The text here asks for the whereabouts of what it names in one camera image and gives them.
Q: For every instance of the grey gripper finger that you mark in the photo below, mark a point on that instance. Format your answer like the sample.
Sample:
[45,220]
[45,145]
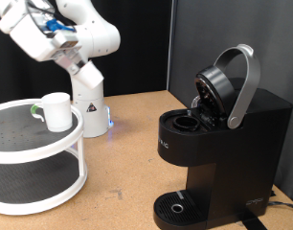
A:
[72,67]
[71,55]

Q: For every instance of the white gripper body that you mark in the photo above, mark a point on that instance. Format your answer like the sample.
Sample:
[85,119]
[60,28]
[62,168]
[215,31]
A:
[34,43]

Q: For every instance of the black Keurig coffee machine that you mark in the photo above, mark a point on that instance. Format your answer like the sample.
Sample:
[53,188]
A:
[242,153]

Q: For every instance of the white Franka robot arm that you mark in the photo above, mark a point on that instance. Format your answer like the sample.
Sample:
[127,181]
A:
[95,38]

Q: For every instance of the black Keurig drip tray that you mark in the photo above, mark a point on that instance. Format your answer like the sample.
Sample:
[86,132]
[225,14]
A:
[178,207]

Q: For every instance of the black curtain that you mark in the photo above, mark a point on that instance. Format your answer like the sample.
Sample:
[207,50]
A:
[143,48]

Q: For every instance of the white two-tier turntable rack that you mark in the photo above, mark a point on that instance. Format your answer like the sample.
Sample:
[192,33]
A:
[31,153]

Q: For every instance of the grey partition panel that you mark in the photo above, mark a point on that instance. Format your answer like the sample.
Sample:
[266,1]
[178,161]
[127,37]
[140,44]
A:
[200,32]

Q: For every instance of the black tape strip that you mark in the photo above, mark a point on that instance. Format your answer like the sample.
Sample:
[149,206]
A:
[252,222]

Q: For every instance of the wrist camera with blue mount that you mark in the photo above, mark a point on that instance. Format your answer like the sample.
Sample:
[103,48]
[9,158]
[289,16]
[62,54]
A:
[65,40]

